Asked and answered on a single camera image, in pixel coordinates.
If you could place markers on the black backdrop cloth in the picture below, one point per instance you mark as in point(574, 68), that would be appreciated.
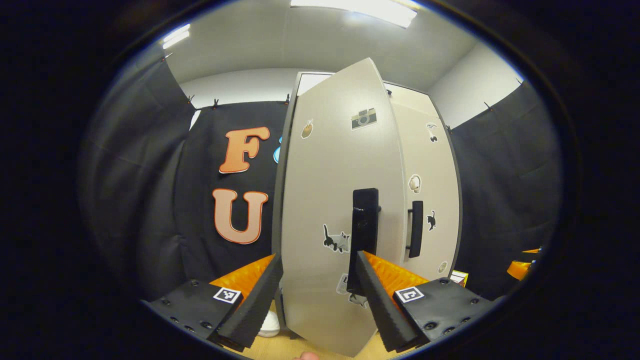
point(505, 175)
point(150, 175)

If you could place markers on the white cabinet door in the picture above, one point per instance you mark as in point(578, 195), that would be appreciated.
point(325, 200)
point(440, 165)

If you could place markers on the white shoe cabinet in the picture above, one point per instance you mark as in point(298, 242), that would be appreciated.
point(285, 165)

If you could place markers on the long ceiling light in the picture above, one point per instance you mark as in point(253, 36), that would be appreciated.
point(355, 10)

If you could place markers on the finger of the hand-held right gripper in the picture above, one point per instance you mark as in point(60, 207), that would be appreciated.
point(532, 251)
point(520, 270)

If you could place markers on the small ceiling light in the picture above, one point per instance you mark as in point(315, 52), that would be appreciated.
point(176, 36)

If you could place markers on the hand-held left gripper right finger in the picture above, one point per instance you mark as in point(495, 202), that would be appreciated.
point(380, 300)

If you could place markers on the white sneaker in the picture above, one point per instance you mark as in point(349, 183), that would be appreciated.
point(270, 325)

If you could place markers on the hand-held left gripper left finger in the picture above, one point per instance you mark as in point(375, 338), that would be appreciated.
point(255, 300)

